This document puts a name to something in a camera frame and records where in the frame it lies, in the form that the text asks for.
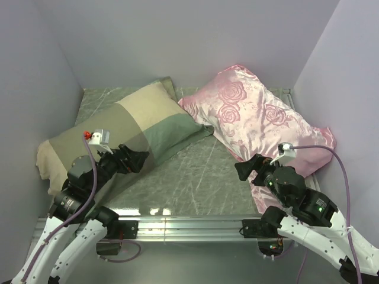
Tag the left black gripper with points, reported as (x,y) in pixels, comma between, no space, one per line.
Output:
(128,164)

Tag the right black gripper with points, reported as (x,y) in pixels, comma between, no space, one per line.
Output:
(262,163)

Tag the green beige patchwork pillowcase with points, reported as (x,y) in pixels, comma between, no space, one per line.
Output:
(149,119)

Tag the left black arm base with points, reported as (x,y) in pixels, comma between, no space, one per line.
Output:
(124,229)

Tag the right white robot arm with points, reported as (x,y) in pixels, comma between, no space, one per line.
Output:
(310,218)

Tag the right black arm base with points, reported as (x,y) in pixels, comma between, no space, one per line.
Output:
(270,243)

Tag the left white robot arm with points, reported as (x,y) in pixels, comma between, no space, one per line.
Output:
(54,262)

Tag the pink rose satin pillow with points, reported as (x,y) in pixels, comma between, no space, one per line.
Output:
(247,119)

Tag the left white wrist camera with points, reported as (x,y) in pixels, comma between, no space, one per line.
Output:
(98,140)

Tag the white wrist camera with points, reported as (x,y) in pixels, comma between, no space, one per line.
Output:
(98,140)
(286,154)

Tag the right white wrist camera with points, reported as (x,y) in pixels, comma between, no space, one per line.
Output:
(286,154)

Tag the aluminium front rail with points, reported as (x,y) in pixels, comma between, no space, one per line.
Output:
(164,229)

